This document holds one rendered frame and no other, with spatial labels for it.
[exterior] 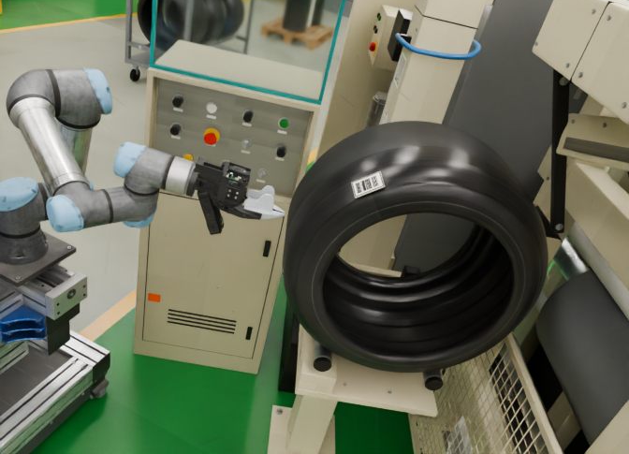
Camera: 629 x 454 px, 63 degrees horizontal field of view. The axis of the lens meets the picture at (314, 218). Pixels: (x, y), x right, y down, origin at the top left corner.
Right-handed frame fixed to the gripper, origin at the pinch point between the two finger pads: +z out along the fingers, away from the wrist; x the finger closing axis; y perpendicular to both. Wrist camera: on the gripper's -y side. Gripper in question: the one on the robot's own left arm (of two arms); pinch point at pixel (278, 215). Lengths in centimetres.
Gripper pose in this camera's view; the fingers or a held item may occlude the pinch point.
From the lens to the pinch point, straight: 114.2
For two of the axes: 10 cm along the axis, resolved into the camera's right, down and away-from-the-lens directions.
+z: 9.4, 3.0, 1.6
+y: 3.3, -8.0, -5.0
